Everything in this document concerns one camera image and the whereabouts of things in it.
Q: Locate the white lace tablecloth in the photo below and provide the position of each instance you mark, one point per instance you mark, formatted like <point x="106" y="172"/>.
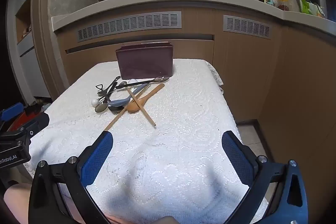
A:
<point x="170" y="113"/>

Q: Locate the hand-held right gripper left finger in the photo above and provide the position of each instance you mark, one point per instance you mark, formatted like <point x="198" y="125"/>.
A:
<point x="97" y="155"/>

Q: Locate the wide grey vent grille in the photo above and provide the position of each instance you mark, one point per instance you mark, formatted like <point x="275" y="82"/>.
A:
<point x="131" y="24"/>

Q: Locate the maroon plastic utensil holder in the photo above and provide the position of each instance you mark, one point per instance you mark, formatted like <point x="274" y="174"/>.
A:
<point x="144" y="64"/>

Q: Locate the white shelf cabinet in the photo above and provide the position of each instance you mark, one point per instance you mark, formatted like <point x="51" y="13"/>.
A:
<point x="26" y="48"/>

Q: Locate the small teal jar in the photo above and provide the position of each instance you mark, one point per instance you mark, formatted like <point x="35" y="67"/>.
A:
<point x="270" y="2"/>

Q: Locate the dark metal spoon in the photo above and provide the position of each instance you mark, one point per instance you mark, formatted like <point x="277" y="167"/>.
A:
<point x="115" y="109"/>

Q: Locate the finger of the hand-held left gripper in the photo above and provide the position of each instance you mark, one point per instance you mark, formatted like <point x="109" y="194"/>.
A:
<point x="11" y="109"/>
<point x="39" y="121"/>

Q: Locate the red stool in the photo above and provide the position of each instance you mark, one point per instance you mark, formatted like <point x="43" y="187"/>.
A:
<point x="15" y="121"/>

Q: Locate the blue-grey spoon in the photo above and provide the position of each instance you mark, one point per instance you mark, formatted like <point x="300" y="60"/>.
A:
<point x="119" y="102"/>

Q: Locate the wooden spoon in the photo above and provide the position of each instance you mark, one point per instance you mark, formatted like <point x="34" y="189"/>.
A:
<point x="136" y="106"/>

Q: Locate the green packets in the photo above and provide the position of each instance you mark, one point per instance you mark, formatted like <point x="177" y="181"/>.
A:
<point x="308" y="7"/>

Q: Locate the short grey vent grille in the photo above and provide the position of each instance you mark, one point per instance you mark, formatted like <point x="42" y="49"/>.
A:
<point x="246" y="26"/>

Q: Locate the black metal fork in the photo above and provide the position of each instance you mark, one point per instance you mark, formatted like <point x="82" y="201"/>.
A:
<point x="111" y="85"/>

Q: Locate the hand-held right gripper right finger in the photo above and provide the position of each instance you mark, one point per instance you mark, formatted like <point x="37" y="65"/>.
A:
<point x="235" y="158"/>

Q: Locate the long black metal spoon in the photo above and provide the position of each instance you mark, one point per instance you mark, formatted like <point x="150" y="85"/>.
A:
<point x="141" y="82"/>

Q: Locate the wooden chopstick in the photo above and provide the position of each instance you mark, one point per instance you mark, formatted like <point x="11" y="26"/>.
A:
<point x="115" y="120"/>
<point x="147" y="116"/>

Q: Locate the white ball-ended utensil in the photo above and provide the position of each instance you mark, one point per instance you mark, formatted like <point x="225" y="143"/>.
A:
<point x="94" y="102"/>

